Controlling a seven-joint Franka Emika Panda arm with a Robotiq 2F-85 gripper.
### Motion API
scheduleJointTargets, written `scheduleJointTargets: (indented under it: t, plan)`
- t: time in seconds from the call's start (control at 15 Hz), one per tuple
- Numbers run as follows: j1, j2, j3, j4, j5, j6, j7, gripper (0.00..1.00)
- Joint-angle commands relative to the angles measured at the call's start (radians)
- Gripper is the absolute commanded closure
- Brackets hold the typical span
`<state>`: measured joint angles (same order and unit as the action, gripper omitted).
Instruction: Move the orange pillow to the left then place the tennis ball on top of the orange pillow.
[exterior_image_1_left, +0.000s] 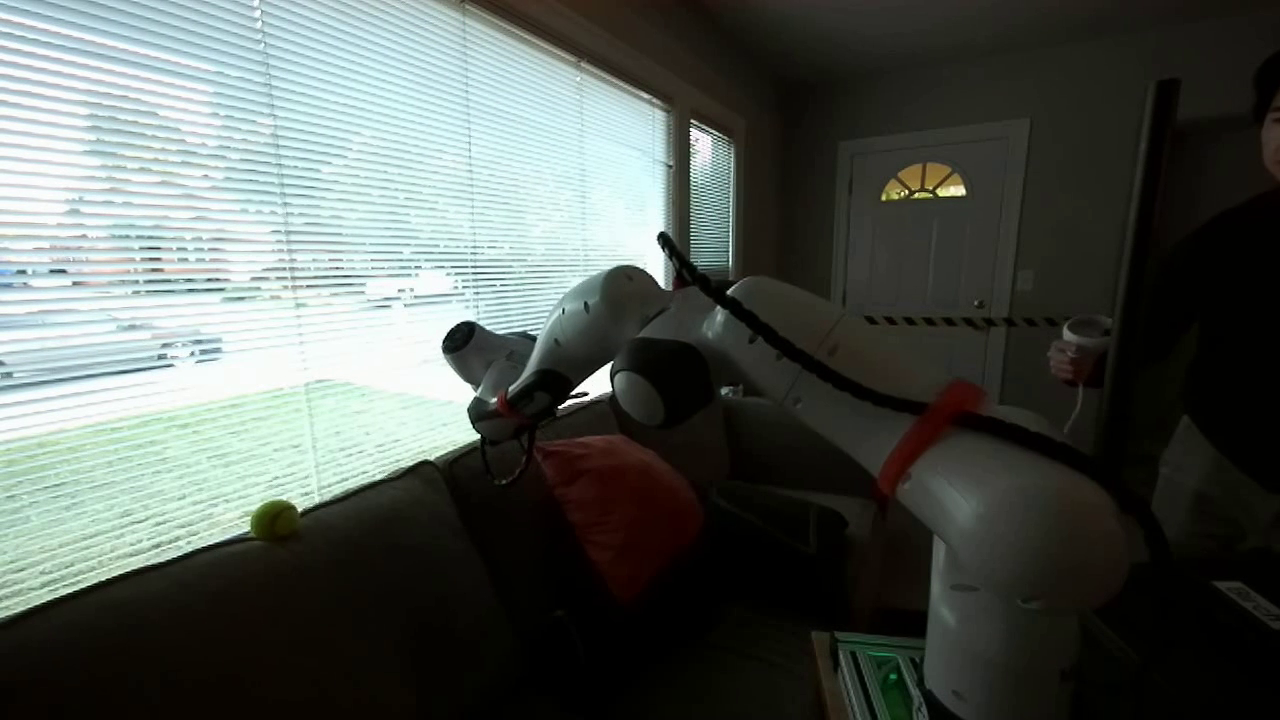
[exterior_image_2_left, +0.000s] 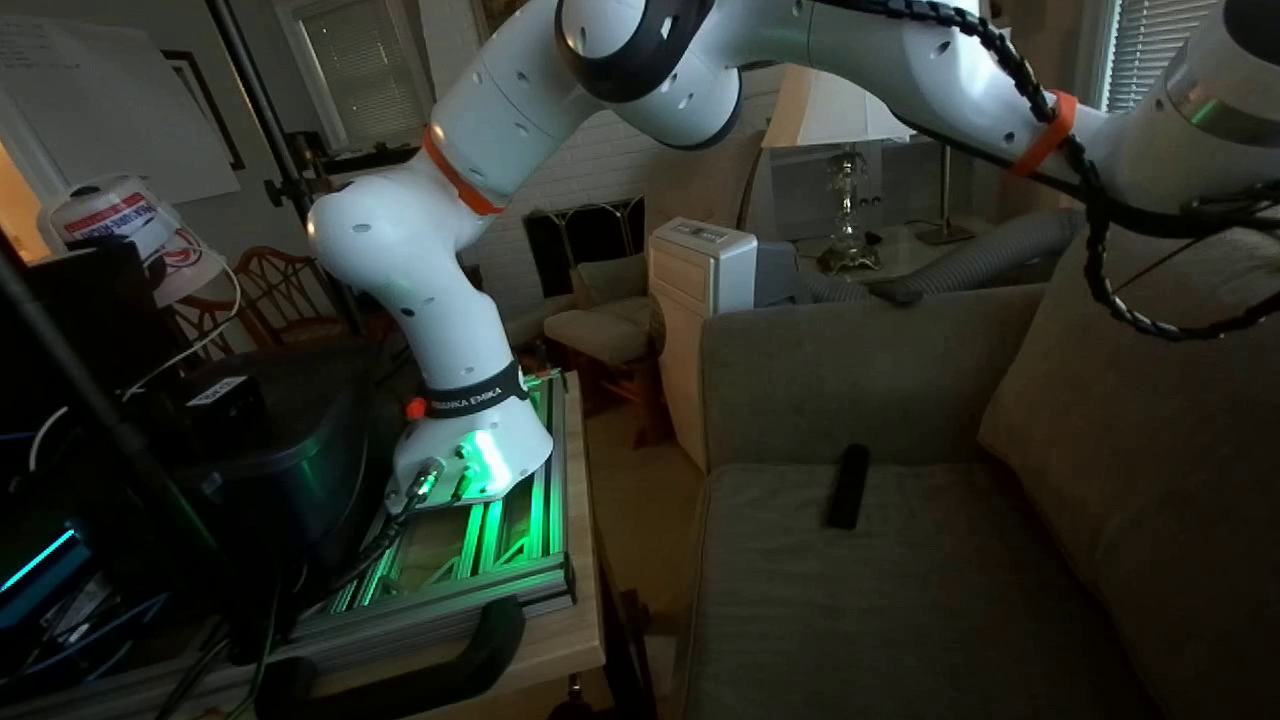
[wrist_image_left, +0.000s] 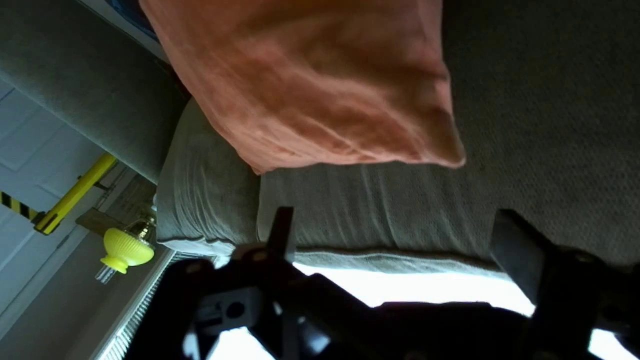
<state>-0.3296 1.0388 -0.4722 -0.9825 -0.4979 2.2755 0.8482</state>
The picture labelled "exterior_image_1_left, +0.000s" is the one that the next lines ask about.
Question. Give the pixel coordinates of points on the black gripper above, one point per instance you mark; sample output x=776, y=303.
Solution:
x=521, y=420

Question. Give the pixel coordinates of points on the yellow-green tennis ball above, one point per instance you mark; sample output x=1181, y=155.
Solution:
x=276, y=523

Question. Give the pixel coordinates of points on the white VR controller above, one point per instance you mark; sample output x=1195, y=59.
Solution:
x=1084, y=330

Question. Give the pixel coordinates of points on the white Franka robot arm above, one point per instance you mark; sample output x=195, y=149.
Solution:
x=1014, y=533

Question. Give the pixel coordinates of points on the person in dark top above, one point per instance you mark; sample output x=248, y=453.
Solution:
x=1232, y=335

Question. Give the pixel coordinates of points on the operator right hand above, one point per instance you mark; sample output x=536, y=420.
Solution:
x=1070, y=361

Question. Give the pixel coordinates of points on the grey fabric sofa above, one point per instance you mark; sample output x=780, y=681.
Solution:
x=335, y=612

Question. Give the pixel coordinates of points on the narrow side window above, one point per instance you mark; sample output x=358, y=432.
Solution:
x=712, y=202

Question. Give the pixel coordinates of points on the white window blinds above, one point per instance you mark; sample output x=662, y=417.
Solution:
x=201, y=266

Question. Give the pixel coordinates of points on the green white box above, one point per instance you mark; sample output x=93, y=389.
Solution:
x=882, y=675

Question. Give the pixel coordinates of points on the yellow black caution tape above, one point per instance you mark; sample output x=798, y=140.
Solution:
x=961, y=323

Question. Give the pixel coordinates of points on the black upright panel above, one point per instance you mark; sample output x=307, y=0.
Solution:
x=1147, y=240

